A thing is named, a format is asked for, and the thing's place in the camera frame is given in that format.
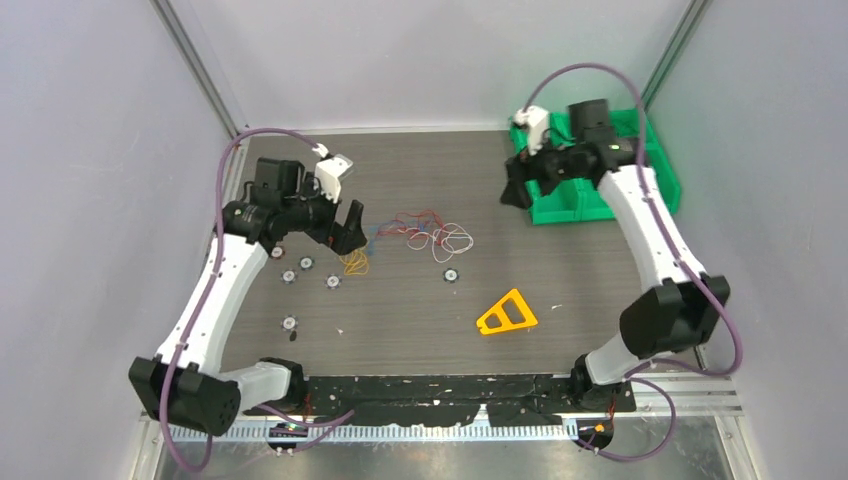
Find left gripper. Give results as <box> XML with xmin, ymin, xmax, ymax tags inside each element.
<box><xmin>283</xmin><ymin>173</ymin><xmax>366</xmax><ymax>254</ymax></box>

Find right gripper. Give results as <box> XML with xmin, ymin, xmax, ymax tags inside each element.
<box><xmin>502</xmin><ymin>126</ymin><xmax>585</xmax><ymax>209</ymax></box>

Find blue wire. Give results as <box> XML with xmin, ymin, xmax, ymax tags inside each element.
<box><xmin>366</xmin><ymin>221</ymin><xmax>435</xmax><ymax>260</ymax></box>

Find yellow wire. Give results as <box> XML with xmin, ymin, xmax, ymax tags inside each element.
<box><xmin>338</xmin><ymin>248</ymin><xmax>371</xmax><ymax>277</ymax></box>

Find red wire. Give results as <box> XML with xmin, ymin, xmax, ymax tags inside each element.
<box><xmin>380</xmin><ymin>209</ymin><xmax>452</xmax><ymax>241</ymax></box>

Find white wire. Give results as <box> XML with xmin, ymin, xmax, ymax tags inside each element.
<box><xmin>405</xmin><ymin>222</ymin><xmax>476</xmax><ymax>265</ymax></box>

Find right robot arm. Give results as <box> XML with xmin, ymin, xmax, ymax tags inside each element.
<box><xmin>500</xmin><ymin>99</ymin><xmax>730</xmax><ymax>411</ymax></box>

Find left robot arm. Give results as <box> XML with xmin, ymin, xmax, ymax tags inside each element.
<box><xmin>128</xmin><ymin>155</ymin><xmax>367</xmax><ymax>436</ymax></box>

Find poker chip upper left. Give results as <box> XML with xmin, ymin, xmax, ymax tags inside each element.
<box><xmin>299</xmin><ymin>256</ymin><xmax>315</xmax><ymax>271</ymax></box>

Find green compartment bin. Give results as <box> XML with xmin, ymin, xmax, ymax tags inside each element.
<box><xmin>509</xmin><ymin>100</ymin><xmax>682</xmax><ymax>225</ymax></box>

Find poker chip lower left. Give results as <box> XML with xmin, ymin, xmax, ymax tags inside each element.
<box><xmin>280</xmin><ymin>315</ymin><xmax>298</xmax><ymax>332</ymax></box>

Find yellow triangular plastic part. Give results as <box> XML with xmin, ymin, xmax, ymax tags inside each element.
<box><xmin>475</xmin><ymin>288</ymin><xmax>539</xmax><ymax>336</ymax></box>

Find poker chip centre right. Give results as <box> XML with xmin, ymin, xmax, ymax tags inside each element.
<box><xmin>443</xmin><ymin>268</ymin><xmax>460</xmax><ymax>283</ymax></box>

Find left controller board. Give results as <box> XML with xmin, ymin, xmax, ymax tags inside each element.
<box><xmin>267</xmin><ymin>422</ymin><xmax>309</xmax><ymax>451</ymax></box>

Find controller board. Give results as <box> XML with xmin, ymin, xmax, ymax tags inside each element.
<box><xmin>574</xmin><ymin>419</ymin><xmax>615</xmax><ymax>450</ymax></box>
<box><xmin>267</xmin><ymin>422</ymin><xmax>309</xmax><ymax>451</ymax></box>

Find right controller board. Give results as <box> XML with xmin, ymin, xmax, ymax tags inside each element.
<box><xmin>574</xmin><ymin>419</ymin><xmax>615</xmax><ymax>450</ymax></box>

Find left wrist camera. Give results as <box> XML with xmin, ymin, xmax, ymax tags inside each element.
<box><xmin>312</xmin><ymin>143</ymin><xmax>354</xmax><ymax>204</ymax></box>

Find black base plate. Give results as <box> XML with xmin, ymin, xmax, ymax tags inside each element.
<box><xmin>297</xmin><ymin>373</ymin><xmax>636</xmax><ymax>427</ymax></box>

